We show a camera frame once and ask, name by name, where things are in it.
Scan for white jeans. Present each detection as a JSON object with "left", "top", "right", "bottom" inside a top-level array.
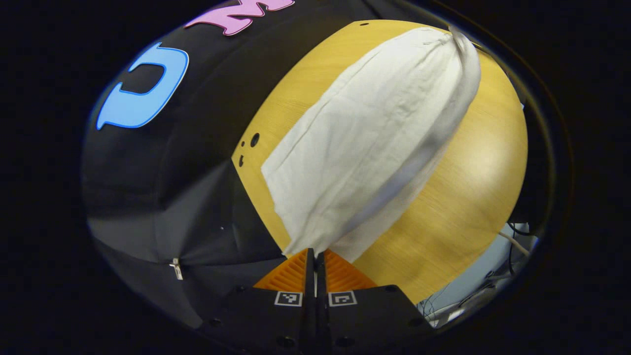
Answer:
[{"left": 260, "top": 26, "right": 482, "bottom": 263}]

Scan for black cable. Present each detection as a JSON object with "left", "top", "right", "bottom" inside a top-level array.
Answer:
[{"left": 505, "top": 222, "right": 535, "bottom": 238}]

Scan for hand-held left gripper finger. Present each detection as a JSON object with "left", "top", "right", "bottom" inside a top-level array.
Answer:
[
  {"left": 197, "top": 248, "right": 316, "bottom": 355},
  {"left": 316, "top": 249, "right": 435, "bottom": 355}
]

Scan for black backdrop cloth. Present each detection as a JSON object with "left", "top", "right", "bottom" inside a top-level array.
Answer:
[{"left": 81, "top": 0, "right": 444, "bottom": 331}]

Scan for white cable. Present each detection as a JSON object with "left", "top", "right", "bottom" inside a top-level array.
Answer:
[{"left": 498, "top": 231, "right": 532, "bottom": 257}]

